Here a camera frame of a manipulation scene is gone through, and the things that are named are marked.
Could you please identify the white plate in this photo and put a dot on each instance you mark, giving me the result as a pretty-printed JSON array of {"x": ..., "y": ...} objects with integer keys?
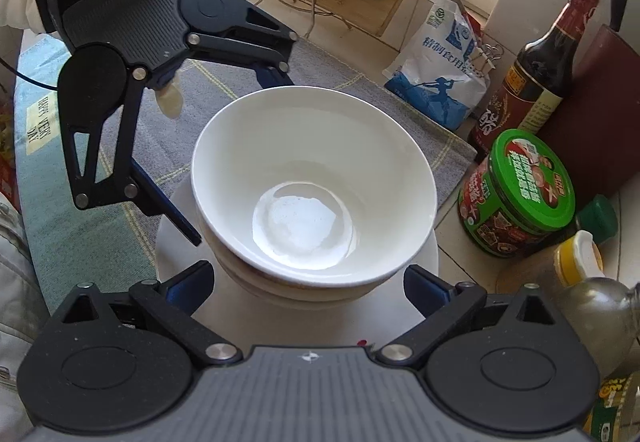
[{"x": 245, "y": 319}]

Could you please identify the green cap small jar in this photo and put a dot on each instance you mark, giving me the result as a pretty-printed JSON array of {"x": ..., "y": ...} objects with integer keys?
[{"x": 599, "y": 218}]

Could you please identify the yellow lid spice jar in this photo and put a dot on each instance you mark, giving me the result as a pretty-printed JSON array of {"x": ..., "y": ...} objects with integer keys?
[{"x": 554, "y": 268}]

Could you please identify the left gloved hand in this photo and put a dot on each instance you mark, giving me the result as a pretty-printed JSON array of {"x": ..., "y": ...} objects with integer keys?
[{"x": 170, "y": 99}]

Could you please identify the green lid sauce jar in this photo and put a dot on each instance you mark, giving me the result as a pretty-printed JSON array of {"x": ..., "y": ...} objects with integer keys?
[{"x": 520, "y": 194}]

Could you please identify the cooking oil bottle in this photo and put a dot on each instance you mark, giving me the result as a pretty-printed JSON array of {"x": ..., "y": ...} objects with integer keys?
[{"x": 615, "y": 414}]

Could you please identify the grey green checked towel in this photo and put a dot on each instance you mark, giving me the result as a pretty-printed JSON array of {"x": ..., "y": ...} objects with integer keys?
[{"x": 114, "y": 246}]

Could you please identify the white floral bowl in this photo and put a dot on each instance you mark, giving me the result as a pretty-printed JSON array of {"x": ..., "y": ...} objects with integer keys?
[
  {"x": 314, "y": 186},
  {"x": 288, "y": 296},
  {"x": 217, "y": 246}
]

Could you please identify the dark red knife block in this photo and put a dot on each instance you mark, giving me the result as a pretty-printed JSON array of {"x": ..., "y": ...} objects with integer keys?
[{"x": 595, "y": 130}]

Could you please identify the dark vinegar bottle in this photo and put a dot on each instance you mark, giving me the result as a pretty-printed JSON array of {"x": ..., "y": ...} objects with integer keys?
[{"x": 537, "y": 81}]

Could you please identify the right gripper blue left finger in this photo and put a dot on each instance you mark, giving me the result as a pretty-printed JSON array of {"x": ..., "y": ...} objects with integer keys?
[{"x": 170, "y": 306}]

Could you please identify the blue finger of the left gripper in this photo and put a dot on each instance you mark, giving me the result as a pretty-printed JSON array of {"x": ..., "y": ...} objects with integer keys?
[
  {"x": 237, "y": 33},
  {"x": 93, "y": 84}
]

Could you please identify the clear bottle red cap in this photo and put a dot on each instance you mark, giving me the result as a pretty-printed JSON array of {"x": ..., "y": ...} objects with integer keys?
[{"x": 604, "y": 313}]

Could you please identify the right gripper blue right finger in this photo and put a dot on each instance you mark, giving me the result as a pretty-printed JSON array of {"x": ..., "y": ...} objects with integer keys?
[{"x": 448, "y": 310}]

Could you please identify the white blue salt bag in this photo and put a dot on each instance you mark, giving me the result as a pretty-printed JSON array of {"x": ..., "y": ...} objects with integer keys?
[{"x": 443, "y": 72}]

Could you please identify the binder clips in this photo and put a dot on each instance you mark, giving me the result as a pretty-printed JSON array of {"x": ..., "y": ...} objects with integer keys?
[{"x": 487, "y": 54}]

